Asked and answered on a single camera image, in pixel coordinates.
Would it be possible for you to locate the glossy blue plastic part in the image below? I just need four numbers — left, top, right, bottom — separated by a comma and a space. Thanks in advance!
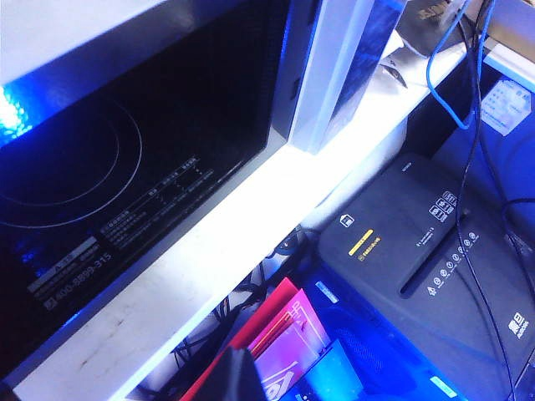
288, 338, 364, 401

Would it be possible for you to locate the blue network cable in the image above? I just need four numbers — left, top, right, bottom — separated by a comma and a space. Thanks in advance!
425, 0, 498, 130

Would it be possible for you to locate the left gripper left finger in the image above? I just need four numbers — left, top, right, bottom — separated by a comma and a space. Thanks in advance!
208, 347, 247, 401

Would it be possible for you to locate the thin black cable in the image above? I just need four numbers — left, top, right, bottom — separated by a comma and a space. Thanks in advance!
455, 0, 535, 401

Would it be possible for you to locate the grey aluminium rail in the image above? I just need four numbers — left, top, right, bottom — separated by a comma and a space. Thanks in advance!
482, 39, 535, 83

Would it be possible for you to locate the black paper shredder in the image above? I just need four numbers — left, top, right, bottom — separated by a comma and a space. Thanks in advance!
317, 152, 535, 401

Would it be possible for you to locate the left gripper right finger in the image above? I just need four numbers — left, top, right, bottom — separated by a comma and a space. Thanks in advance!
244, 350, 267, 401

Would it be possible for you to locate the white printed paper cup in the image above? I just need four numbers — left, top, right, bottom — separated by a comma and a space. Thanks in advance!
374, 41, 409, 91

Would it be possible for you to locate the white table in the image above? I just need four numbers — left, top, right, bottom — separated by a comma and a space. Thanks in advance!
12, 39, 469, 401

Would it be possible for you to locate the black power cable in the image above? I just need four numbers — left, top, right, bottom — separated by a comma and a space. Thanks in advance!
179, 225, 318, 377

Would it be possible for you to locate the black router with antennas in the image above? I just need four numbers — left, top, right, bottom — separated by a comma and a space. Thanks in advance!
395, 0, 469, 58

